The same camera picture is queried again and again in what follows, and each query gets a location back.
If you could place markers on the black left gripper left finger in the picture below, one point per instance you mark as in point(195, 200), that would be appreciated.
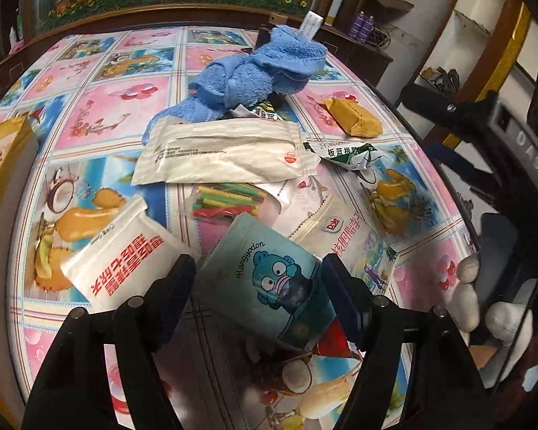
point(71, 390)

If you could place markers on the white red text glove pack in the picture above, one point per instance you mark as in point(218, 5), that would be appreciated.
point(124, 259)

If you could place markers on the green white medicine sachet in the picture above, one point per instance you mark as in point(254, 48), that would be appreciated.
point(351, 156)

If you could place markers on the white Dole snack bag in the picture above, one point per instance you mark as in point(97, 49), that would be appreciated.
point(338, 228)

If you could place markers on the yellow snack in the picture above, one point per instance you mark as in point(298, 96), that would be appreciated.
point(355, 120)

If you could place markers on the blue cartoon tissue pack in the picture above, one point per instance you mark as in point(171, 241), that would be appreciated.
point(266, 283)

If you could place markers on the colourful sticks packet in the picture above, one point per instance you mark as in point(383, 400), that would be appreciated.
point(224, 201)

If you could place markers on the long white wipes pack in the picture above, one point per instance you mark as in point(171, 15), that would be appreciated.
point(245, 150)

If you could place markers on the blue fluffy towel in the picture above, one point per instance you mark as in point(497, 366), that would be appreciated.
point(283, 65)

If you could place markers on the white gloved right hand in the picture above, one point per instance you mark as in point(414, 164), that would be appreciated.
point(509, 324)

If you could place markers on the colourful patterned tablecloth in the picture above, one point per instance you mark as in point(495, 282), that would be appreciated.
point(89, 99)

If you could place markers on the purple bottles pair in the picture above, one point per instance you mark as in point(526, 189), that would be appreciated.
point(361, 27)

